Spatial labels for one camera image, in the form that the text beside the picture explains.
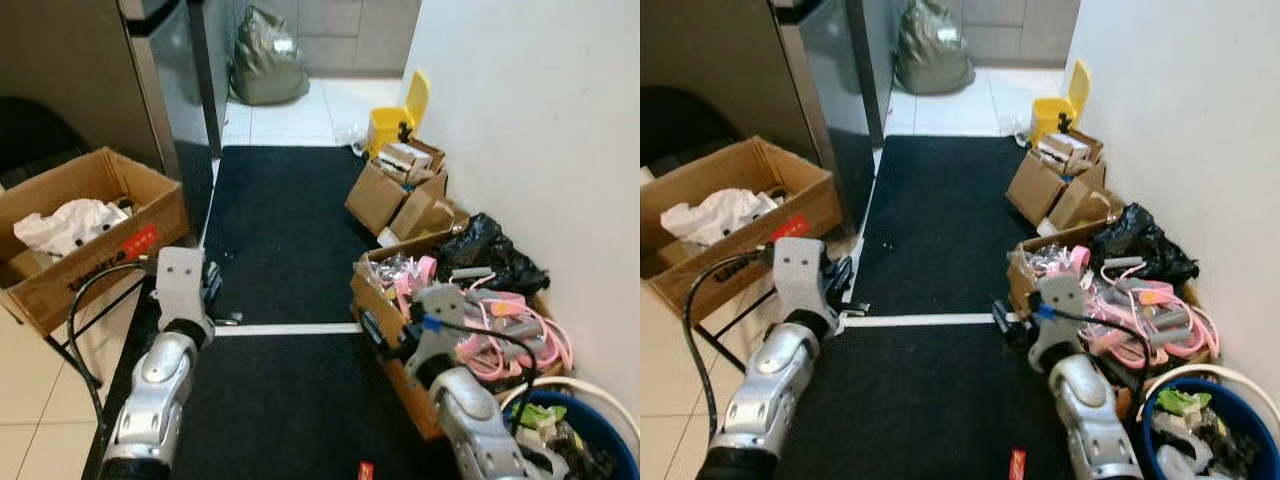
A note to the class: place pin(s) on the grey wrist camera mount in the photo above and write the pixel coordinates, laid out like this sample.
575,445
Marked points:
800,275
180,285
435,335
1062,310

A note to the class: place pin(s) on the blue bucket with white rim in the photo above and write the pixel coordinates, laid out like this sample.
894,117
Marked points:
1250,420
600,425

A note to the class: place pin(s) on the green trash piece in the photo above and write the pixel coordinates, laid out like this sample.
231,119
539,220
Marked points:
548,415
1188,402

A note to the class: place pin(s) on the white crumpled trash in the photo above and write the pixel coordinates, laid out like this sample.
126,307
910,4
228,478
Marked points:
545,460
1175,455

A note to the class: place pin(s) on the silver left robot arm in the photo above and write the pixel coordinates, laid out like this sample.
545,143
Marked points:
765,390
155,400

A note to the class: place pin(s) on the stack of white brown packages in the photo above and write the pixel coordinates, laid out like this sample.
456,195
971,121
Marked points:
1060,150
400,158

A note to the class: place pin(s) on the yellow pedal bin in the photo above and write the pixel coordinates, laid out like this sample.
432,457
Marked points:
1048,115
388,125

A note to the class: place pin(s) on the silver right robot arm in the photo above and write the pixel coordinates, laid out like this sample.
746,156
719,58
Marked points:
480,430
1095,430

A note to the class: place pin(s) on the grey kitchen cabinet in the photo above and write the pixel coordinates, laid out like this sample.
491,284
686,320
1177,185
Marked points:
350,35
1020,30

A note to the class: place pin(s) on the clear plastic bottle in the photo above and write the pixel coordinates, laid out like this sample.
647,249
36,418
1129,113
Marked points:
1015,128
352,140

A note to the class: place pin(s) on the black plastic bag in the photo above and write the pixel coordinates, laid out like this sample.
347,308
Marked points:
490,250
1140,240

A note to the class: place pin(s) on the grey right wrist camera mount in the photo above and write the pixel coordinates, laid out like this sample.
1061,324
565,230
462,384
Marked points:
435,335
1062,310

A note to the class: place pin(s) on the red wrapper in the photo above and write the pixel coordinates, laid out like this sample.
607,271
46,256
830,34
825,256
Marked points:
1017,466
365,472

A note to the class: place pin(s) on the grey plug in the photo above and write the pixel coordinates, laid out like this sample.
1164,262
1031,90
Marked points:
1122,264
473,274

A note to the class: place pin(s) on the large red-sticker cardboard box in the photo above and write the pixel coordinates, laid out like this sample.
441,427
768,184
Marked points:
90,280
760,255

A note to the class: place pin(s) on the silver refrigerator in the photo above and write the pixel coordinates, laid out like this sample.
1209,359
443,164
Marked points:
185,90
850,90

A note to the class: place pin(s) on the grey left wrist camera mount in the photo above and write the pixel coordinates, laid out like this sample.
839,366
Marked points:
800,275
180,285

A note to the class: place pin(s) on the white plastic bag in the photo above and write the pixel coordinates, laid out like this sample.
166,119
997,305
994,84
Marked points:
715,215
70,225

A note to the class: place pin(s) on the white foam sheet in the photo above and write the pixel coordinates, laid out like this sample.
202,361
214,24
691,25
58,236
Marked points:
388,237
1048,227

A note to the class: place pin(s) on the olive green garbage bag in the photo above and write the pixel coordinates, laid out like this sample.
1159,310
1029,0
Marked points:
268,65
930,55

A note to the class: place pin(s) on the long low cardboard box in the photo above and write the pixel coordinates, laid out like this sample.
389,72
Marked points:
1018,275
410,395

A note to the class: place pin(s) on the black floor mat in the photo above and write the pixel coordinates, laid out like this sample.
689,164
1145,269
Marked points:
290,240
935,230
290,410
920,410

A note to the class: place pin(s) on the clear plastic bag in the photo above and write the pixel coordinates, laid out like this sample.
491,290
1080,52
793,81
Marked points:
1048,260
392,270

